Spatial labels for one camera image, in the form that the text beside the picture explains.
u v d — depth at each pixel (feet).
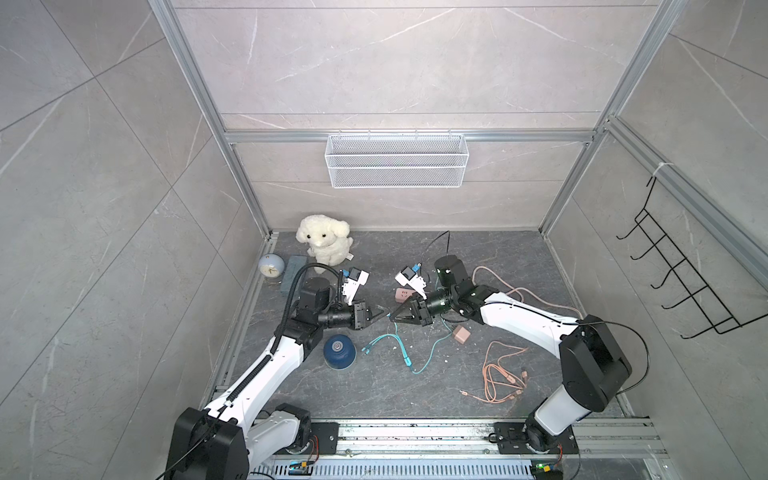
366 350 2.74
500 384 2.68
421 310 2.25
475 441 2.45
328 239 3.15
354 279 2.27
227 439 1.25
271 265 3.29
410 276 2.31
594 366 1.46
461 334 2.96
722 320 1.90
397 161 3.31
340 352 2.55
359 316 2.16
